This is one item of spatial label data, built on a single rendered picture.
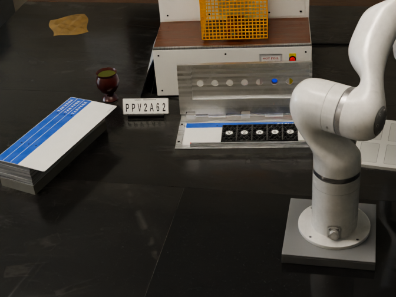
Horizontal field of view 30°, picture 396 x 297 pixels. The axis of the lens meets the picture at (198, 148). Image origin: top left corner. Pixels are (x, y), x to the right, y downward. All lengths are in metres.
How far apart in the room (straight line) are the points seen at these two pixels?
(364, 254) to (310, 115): 0.40
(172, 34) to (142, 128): 0.38
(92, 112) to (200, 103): 0.36
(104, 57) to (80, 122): 0.67
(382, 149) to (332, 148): 0.54
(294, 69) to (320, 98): 0.68
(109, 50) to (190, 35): 0.52
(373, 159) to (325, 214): 0.44
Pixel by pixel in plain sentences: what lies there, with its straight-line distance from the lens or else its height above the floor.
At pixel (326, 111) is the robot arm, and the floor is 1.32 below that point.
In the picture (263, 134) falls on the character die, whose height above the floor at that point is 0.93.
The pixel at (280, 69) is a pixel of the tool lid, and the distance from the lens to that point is 2.43.
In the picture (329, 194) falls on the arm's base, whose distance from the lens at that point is 1.88.
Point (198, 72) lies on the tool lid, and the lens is 2.45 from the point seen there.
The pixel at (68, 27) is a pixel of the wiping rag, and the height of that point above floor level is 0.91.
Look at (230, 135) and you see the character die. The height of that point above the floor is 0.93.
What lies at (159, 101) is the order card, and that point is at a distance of 2.56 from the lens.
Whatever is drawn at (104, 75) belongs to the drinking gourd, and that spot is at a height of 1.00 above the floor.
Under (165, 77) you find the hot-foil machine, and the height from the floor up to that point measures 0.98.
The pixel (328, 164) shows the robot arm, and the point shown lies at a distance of 1.83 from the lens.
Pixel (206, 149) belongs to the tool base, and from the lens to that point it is 2.34.
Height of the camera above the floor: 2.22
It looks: 34 degrees down
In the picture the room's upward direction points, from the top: 5 degrees counter-clockwise
